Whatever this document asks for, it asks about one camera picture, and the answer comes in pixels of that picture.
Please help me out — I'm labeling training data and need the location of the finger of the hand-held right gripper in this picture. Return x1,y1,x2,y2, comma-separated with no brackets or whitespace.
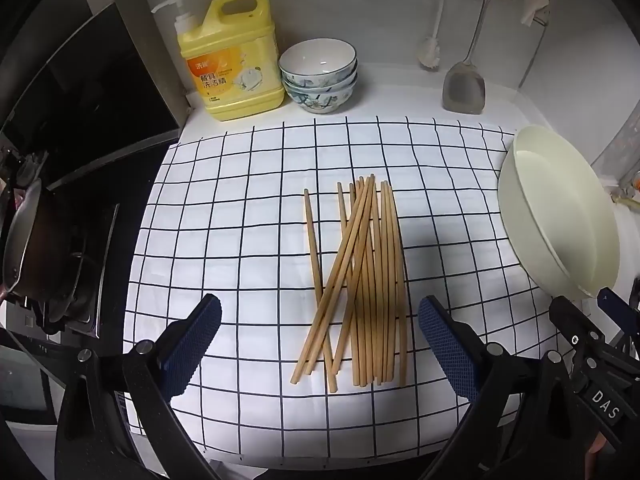
549,295,610,363
596,287,640,343

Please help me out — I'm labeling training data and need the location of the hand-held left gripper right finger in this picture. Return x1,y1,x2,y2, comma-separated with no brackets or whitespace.
417,295,601,480

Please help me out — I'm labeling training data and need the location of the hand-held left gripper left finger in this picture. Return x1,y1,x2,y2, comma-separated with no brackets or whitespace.
55,294,223,480

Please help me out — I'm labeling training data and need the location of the pile of wooden chopsticks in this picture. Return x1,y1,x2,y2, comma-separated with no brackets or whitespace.
291,174,408,392

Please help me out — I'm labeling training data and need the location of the white black grid cloth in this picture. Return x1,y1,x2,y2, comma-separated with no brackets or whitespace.
122,116,576,461

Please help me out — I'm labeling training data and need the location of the metal frying pan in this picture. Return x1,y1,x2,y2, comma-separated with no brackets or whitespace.
0,177,76,306

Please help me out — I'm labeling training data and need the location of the metal spatula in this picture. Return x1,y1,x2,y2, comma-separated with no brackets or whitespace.
441,0,501,115

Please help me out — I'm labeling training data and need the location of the yellow dish soap bottle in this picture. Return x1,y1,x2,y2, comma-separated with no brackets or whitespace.
151,0,286,122

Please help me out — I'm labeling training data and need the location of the white blue floral bowl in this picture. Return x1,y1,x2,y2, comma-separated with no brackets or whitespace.
286,82,357,114
281,72,359,95
278,38,359,83

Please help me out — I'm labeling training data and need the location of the white dish brush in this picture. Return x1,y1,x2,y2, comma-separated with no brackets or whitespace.
417,0,457,70

